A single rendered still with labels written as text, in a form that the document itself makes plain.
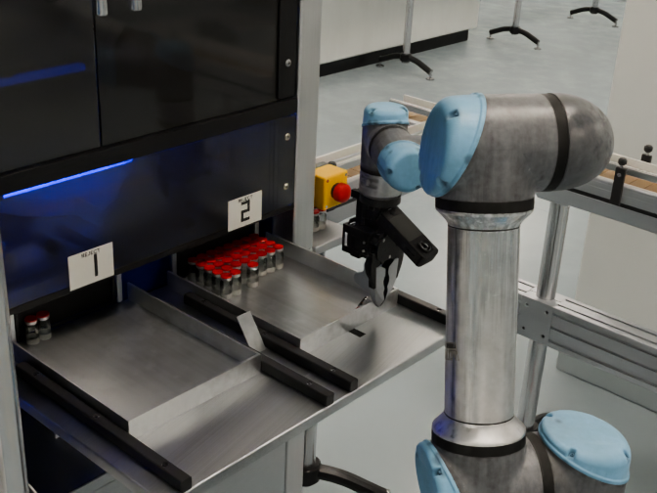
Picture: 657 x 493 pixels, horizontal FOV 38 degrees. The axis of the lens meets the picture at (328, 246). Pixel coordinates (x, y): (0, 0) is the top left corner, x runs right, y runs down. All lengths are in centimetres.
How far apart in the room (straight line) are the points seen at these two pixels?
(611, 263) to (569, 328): 62
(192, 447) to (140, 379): 19
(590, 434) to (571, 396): 198
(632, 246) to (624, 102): 45
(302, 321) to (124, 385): 35
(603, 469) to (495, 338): 21
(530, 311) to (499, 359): 145
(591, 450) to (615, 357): 131
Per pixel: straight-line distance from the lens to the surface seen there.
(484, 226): 111
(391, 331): 170
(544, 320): 260
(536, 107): 113
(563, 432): 125
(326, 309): 175
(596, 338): 254
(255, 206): 181
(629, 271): 313
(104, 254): 161
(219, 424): 145
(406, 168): 147
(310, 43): 182
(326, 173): 196
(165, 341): 165
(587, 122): 114
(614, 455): 125
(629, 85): 298
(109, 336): 167
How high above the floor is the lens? 173
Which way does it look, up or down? 25 degrees down
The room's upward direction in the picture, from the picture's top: 3 degrees clockwise
